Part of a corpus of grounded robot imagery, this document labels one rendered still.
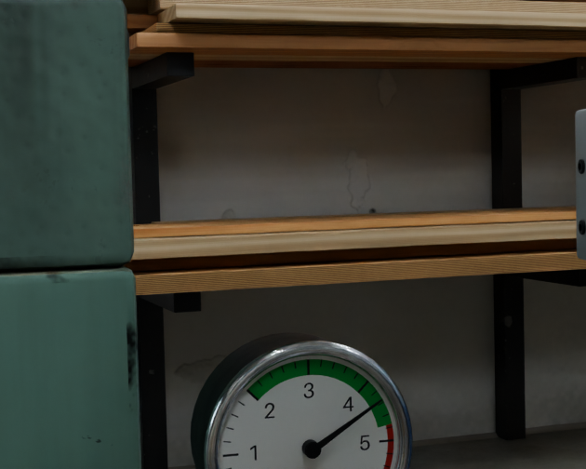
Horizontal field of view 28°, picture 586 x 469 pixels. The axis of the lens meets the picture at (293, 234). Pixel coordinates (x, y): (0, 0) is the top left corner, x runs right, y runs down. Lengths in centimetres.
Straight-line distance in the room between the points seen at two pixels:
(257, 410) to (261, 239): 213
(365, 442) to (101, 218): 11
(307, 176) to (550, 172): 72
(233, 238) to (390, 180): 77
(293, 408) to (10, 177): 12
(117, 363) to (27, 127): 8
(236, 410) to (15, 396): 9
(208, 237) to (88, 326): 205
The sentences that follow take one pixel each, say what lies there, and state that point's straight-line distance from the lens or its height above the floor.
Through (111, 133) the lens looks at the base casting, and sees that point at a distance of 39.
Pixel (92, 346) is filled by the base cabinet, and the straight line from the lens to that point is 39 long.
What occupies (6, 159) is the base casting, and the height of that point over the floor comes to 75.
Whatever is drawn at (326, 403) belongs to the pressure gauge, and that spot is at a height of 67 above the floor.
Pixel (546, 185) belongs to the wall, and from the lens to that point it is 333.
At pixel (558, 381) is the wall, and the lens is 340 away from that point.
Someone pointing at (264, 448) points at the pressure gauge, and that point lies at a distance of 34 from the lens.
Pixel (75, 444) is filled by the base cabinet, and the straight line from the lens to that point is 39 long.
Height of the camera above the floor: 74
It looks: 3 degrees down
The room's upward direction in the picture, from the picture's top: 1 degrees counter-clockwise
